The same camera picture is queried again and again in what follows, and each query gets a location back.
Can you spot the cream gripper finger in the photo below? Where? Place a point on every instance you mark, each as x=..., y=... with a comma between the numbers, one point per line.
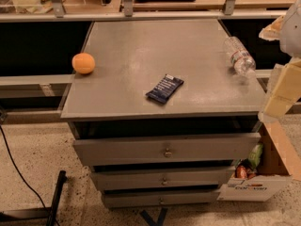
x=286, y=91
x=273, y=30

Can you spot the dark blue rxbar wrapper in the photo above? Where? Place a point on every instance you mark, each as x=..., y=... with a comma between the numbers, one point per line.
x=162, y=92

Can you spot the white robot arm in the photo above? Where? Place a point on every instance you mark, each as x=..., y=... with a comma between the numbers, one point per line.
x=290, y=43

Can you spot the clear plastic water bottle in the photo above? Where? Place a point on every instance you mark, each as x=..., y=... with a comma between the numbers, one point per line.
x=240, y=59

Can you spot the green snack bag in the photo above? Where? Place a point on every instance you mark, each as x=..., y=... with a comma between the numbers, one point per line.
x=254, y=157

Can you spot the cardboard box with snacks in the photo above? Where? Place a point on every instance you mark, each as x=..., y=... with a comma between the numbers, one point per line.
x=280, y=164

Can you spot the grey drawer cabinet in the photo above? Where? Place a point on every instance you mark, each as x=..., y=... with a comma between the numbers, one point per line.
x=131, y=59

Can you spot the orange fruit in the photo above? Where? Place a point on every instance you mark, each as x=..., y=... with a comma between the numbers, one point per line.
x=83, y=63

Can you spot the middle grey drawer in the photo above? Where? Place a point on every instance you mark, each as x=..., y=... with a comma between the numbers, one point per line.
x=157, y=178

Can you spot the grey drawer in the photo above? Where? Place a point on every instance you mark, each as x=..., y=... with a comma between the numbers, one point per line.
x=157, y=178
x=148, y=150
x=159, y=198

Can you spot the bottom grey drawer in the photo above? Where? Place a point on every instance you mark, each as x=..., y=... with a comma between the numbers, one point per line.
x=159, y=198

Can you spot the top grey drawer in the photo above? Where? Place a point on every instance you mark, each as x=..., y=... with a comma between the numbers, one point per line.
x=148, y=150

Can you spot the black metal stand leg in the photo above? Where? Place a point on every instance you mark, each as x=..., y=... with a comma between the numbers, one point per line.
x=48, y=213

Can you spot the metal shelf rail frame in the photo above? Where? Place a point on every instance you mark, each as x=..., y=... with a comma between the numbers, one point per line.
x=16, y=11

